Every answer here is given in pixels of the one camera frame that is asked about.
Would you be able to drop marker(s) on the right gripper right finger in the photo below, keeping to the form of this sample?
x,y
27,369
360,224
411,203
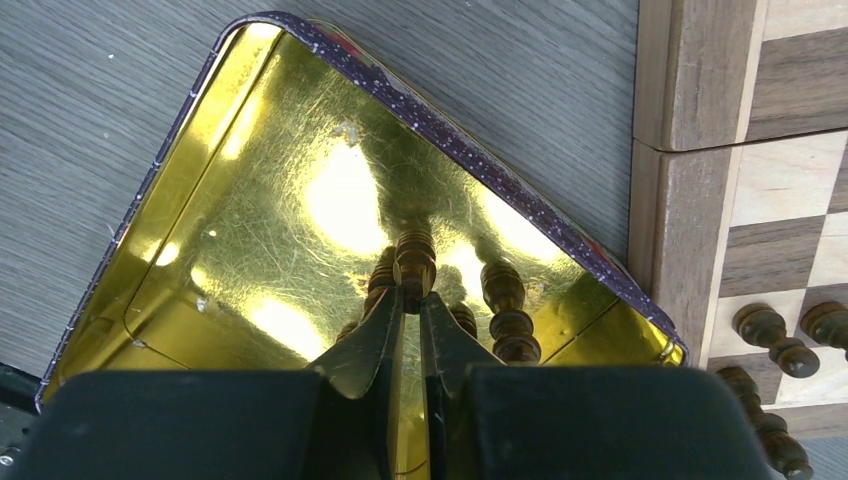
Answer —
x,y
448,356

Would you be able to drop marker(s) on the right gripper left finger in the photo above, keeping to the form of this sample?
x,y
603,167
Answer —
x,y
355,427

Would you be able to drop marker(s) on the yellow transparent tray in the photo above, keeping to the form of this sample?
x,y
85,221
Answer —
x,y
266,231

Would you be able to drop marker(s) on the wooden chessboard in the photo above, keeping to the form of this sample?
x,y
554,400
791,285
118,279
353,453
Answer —
x,y
739,183

